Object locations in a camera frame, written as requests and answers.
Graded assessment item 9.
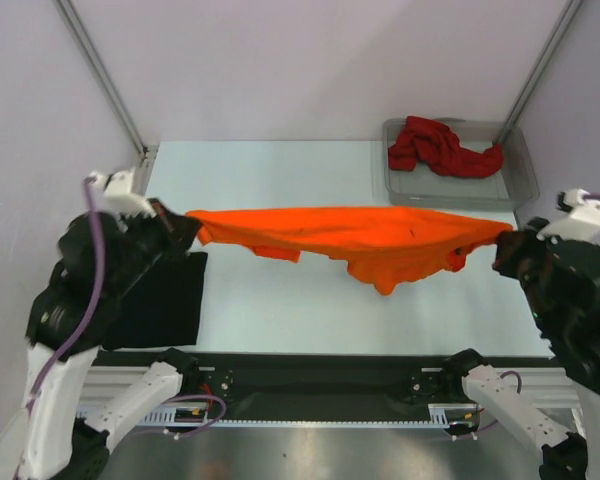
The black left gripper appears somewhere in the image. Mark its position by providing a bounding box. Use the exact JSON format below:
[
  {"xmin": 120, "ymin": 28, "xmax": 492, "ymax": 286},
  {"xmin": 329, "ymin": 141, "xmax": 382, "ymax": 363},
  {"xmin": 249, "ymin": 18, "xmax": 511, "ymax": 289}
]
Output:
[{"xmin": 102, "ymin": 196, "xmax": 203, "ymax": 300}]

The orange t-shirt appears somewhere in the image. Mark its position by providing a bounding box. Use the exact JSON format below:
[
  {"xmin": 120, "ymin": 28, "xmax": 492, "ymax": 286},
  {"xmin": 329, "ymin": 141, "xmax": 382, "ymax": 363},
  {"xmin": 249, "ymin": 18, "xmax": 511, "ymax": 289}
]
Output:
[{"xmin": 186, "ymin": 207, "xmax": 513, "ymax": 296}]

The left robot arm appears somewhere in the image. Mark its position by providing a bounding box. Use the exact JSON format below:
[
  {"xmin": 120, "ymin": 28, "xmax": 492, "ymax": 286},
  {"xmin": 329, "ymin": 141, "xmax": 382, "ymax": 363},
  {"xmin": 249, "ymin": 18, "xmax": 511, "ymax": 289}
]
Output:
[{"xmin": 0, "ymin": 199, "xmax": 201, "ymax": 479}]

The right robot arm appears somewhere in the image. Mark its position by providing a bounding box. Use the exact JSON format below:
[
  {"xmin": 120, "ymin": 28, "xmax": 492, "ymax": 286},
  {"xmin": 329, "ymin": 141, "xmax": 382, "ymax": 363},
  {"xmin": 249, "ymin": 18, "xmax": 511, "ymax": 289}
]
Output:
[{"xmin": 441, "ymin": 217, "xmax": 600, "ymax": 479}]

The clear plastic bin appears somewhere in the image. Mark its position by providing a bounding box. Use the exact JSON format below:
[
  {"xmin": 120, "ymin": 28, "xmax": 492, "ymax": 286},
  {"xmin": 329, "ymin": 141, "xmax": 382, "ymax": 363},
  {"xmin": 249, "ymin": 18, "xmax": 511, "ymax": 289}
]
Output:
[{"xmin": 382, "ymin": 116, "xmax": 538, "ymax": 211}]

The folded black t-shirt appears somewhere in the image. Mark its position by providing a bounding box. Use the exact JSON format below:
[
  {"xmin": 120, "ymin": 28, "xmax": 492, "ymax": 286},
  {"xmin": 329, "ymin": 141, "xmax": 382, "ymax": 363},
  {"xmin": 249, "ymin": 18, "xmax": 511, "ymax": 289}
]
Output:
[{"xmin": 103, "ymin": 252, "xmax": 208, "ymax": 351}]

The red t-shirt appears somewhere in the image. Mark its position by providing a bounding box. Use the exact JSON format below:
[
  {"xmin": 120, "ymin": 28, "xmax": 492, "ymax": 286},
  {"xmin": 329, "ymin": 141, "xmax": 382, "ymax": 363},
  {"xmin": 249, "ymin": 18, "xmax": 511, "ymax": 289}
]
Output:
[{"xmin": 387, "ymin": 116, "xmax": 504, "ymax": 179}]

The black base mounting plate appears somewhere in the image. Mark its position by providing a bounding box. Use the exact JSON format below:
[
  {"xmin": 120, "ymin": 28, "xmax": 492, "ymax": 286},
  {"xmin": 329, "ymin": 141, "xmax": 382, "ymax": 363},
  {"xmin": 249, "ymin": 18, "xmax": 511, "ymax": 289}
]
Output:
[{"xmin": 96, "ymin": 348, "xmax": 470, "ymax": 423}]

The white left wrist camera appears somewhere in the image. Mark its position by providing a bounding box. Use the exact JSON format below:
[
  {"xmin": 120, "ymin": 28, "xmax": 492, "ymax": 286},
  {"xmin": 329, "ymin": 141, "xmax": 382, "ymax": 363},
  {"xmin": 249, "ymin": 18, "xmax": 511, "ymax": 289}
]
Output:
[{"xmin": 89, "ymin": 168, "xmax": 156, "ymax": 218}]

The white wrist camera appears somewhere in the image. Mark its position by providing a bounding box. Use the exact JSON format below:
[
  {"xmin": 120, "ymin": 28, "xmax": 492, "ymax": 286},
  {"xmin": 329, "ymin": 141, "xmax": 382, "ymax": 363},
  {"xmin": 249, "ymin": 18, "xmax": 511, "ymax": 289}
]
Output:
[
  {"xmin": 536, "ymin": 188, "xmax": 600, "ymax": 241},
  {"xmin": 89, "ymin": 168, "xmax": 156, "ymax": 218}
]

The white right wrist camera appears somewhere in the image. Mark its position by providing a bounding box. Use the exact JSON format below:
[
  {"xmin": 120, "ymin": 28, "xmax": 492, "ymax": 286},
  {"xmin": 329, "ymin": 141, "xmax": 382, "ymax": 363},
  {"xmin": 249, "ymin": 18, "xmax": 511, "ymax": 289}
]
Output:
[{"xmin": 536, "ymin": 188, "xmax": 600, "ymax": 241}]

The left aluminium corner post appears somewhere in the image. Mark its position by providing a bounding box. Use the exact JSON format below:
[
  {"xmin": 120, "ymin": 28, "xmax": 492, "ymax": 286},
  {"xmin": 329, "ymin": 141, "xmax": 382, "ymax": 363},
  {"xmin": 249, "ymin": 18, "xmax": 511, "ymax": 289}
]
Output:
[{"xmin": 52, "ymin": 0, "xmax": 149, "ymax": 156}]

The aluminium corner post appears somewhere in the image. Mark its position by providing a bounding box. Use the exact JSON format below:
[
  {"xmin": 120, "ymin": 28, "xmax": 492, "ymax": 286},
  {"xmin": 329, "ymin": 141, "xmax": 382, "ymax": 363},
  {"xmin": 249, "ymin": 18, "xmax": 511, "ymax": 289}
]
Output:
[
  {"xmin": 52, "ymin": 0, "xmax": 149, "ymax": 156},
  {"xmin": 496, "ymin": 0, "xmax": 585, "ymax": 143}
]

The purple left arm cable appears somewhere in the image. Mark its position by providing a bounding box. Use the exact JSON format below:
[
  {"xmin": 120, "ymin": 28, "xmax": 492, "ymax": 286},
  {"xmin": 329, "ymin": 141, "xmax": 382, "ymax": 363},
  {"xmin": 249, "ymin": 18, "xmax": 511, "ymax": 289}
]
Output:
[{"xmin": 27, "ymin": 177, "xmax": 106, "ymax": 416}]

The white slotted cable duct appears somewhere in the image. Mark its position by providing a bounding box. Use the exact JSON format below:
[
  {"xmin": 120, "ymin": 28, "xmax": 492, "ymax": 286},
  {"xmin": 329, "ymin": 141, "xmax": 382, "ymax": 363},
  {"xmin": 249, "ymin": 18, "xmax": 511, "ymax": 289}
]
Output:
[{"xmin": 74, "ymin": 405, "xmax": 481, "ymax": 430}]

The right aluminium corner post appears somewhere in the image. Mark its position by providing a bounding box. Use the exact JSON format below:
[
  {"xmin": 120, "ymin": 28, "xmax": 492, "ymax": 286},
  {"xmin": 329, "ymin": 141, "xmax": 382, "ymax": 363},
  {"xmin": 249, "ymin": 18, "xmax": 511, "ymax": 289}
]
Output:
[{"xmin": 496, "ymin": 0, "xmax": 585, "ymax": 143}]

